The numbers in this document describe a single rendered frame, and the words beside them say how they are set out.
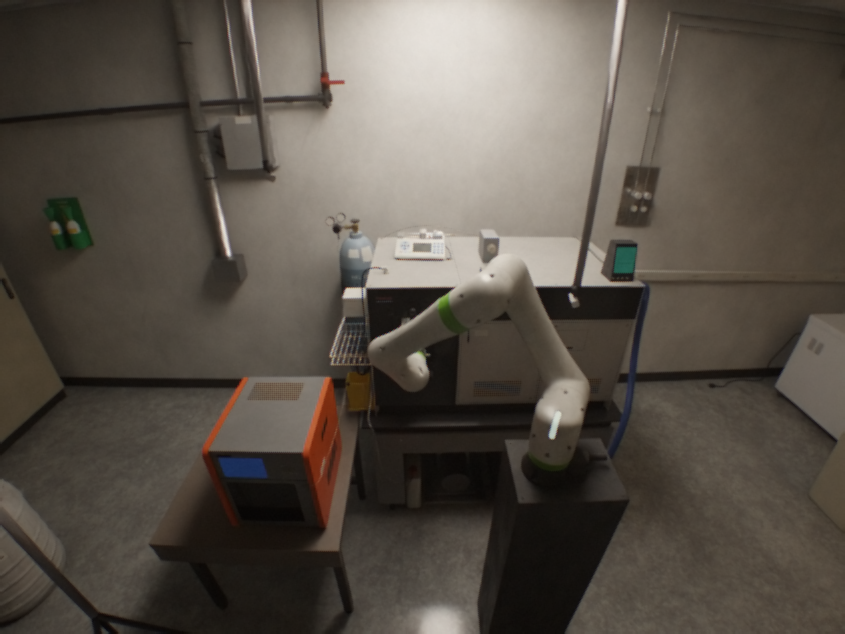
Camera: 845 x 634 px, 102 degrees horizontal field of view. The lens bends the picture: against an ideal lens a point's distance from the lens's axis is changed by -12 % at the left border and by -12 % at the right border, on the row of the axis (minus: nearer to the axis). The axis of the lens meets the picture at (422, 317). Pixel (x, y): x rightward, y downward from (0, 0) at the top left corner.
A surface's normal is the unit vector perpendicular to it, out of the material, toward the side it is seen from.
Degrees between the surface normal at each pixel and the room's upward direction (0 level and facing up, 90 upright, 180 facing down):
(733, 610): 0
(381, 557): 0
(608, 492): 0
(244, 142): 90
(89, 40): 90
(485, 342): 90
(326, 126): 90
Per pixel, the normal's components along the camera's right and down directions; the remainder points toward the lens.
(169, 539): 0.00, -0.88
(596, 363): 0.02, 0.48
